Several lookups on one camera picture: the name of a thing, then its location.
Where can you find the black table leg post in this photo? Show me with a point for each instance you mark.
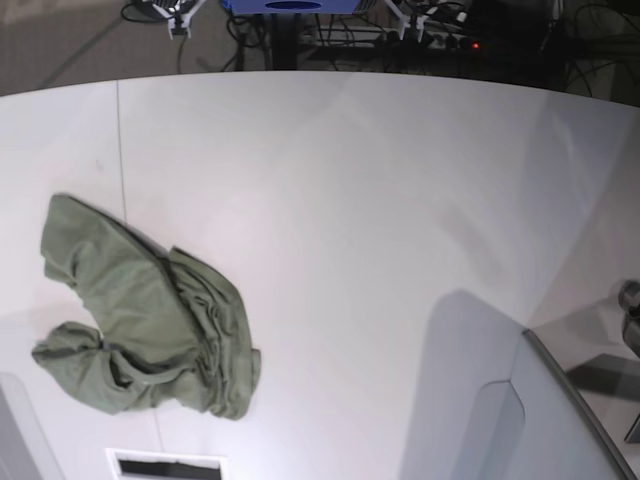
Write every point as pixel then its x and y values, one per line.
pixel 284 34

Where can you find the grey metal rail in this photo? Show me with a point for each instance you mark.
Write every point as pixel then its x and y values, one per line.
pixel 587 417

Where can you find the metal cylinder fixture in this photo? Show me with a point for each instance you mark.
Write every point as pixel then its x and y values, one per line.
pixel 628 299

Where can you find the black power strip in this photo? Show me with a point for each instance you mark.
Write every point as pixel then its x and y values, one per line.
pixel 436 40

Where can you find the green t-shirt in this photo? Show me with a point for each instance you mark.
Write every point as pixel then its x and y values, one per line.
pixel 167 326

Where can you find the blue box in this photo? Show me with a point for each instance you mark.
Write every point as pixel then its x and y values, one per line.
pixel 293 6

